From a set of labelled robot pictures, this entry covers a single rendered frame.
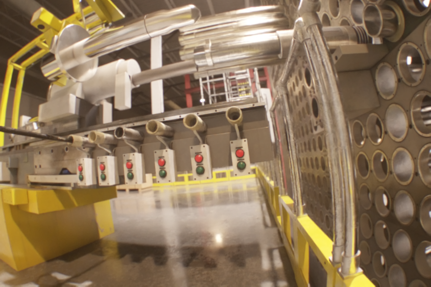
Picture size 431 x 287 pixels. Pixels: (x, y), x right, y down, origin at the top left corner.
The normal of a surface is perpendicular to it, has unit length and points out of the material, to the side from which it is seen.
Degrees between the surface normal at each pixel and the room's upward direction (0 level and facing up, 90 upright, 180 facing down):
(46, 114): 90
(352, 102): 90
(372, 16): 146
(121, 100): 90
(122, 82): 90
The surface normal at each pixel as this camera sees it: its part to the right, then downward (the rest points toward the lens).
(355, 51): -0.17, -0.15
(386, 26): -0.03, 0.63
